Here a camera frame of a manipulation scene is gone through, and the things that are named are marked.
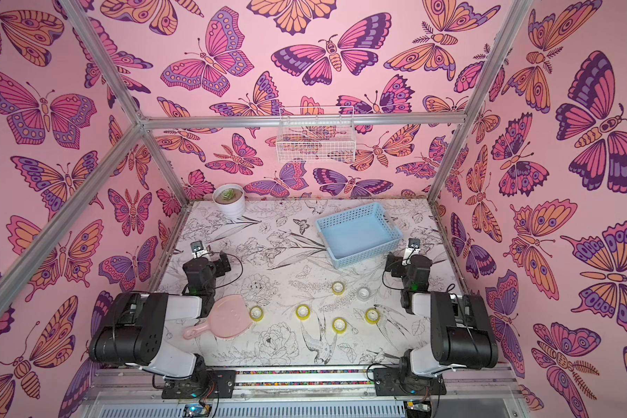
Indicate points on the white wire wall basket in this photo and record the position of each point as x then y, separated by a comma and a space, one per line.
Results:
312, 136

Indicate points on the yellow tape roll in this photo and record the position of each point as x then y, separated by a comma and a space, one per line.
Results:
372, 316
303, 312
256, 313
339, 325
338, 288

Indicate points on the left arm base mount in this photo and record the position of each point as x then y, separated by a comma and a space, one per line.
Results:
211, 384

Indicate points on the pink hand mirror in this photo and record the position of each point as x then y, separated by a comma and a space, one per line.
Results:
228, 318

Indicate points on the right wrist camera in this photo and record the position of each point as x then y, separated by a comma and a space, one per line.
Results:
413, 248

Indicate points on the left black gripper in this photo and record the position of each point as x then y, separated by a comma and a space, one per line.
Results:
219, 268

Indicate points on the clear white tape roll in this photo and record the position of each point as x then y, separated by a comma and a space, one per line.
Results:
363, 294

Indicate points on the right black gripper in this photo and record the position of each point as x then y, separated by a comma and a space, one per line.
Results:
393, 264

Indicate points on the light blue plastic storage basket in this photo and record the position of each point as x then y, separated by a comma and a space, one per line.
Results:
358, 234

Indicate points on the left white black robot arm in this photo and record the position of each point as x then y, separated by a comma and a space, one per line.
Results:
132, 333

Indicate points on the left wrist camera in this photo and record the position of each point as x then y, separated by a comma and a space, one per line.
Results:
198, 249

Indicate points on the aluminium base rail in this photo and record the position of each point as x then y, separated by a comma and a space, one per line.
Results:
331, 391

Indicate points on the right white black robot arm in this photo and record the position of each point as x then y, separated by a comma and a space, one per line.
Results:
460, 334

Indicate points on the white pot with succulent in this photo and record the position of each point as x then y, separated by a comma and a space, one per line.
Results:
230, 200

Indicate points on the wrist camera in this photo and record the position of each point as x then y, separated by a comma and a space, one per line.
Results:
198, 249
413, 248

